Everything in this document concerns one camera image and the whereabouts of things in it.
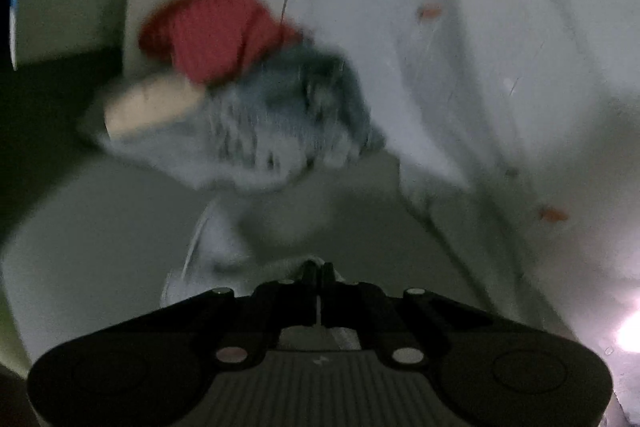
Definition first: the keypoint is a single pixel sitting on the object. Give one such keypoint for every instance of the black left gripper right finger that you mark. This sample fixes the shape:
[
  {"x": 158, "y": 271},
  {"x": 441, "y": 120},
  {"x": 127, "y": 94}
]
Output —
[{"x": 347, "y": 304}]

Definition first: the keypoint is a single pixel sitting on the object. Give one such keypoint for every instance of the white patterned cloth garment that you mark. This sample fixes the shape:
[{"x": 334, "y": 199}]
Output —
[{"x": 534, "y": 103}]

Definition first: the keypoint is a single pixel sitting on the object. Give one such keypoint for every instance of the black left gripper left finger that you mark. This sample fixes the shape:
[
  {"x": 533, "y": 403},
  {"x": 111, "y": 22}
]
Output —
[{"x": 289, "y": 300}]

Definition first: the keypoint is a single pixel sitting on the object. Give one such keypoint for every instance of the red and grey clothes pile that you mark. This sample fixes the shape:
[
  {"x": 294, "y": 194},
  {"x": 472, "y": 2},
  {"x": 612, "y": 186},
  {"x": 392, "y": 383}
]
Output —
[{"x": 239, "y": 97}]

